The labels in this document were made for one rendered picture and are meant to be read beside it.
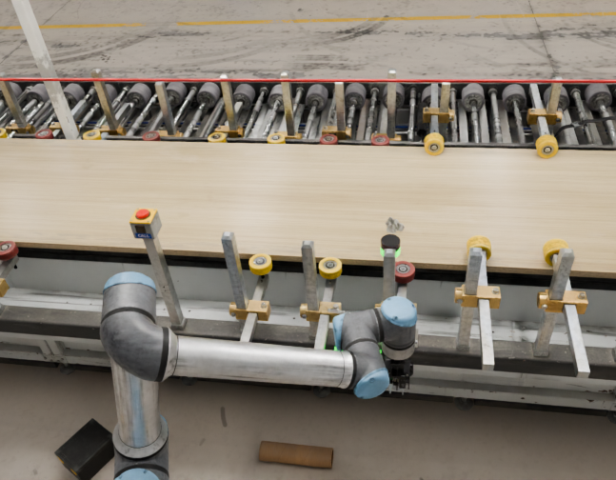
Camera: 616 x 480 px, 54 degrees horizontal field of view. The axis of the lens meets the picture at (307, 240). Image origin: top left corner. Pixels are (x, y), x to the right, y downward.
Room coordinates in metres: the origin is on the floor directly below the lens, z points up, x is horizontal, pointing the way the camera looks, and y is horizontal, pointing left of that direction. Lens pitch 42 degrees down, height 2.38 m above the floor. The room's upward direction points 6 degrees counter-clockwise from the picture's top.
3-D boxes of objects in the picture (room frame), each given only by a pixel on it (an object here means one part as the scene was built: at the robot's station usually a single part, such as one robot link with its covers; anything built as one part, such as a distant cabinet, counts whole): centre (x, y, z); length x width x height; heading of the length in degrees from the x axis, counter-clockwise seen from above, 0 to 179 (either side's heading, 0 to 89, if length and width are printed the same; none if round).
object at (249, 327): (1.38, 0.22, 0.81); 0.43 x 0.03 x 0.04; 167
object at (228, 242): (1.44, 0.25, 0.92); 0.03 x 0.03 x 0.48; 77
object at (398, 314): (1.04, -0.21, 1.14); 0.10 x 0.09 x 0.12; 97
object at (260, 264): (1.57, 0.17, 0.85); 0.08 x 0.08 x 0.11
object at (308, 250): (1.39, 0.00, 0.90); 0.03 x 0.03 x 0.48; 77
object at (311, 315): (1.38, -0.02, 0.82); 0.13 x 0.06 x 0.05; 77
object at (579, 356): (1.19, -0.76, 0.95); 0.50 x 0.04 x 0.04; 167
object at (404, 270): (1.46, -0.31, 0.85); 0.08 x 0.08 x 0.11
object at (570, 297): (1.22, -0.75, 0.95); 0.13 x 0.06 x 0.05; 77
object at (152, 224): (1.50, 0.50, 1.18); 0.07 x 0.07 x 0.08; 77
